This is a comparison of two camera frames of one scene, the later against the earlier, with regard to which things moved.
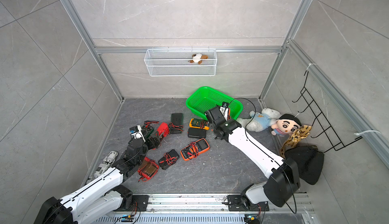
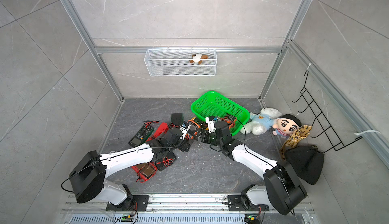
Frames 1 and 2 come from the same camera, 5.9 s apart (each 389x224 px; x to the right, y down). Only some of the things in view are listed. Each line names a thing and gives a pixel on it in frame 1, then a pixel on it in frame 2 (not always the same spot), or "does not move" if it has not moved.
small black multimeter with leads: [168, 159] does not move
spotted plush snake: [295, 139] does not move
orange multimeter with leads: [197, 147] -> [194, 125]
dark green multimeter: [147, 128] does not move
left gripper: [143, 139] -> [186, 145]
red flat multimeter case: [148, 169] does not move
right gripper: [227, 121] -> [206, 133]
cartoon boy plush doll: [287, 123] does not move
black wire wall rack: [336, 143] does not move
